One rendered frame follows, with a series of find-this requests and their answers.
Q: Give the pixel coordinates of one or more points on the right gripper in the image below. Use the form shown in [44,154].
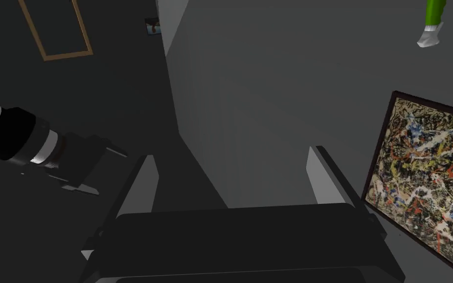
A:
[79,157]

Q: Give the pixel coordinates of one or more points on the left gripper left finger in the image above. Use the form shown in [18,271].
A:
[139,188]

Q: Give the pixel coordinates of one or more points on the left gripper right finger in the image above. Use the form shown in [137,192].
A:
[322,184]

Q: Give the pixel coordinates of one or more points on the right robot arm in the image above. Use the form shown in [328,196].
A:
[10,133]

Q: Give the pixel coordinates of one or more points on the green and white object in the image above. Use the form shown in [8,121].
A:
[433,19]

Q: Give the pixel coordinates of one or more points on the abstract splatter painting dark frame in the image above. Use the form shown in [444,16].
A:
[427,173]

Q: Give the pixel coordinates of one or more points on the wooden rectangular wall frame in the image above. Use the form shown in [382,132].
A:
[38,35]

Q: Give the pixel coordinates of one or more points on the small blue wall picture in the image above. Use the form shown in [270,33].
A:
[153,26]

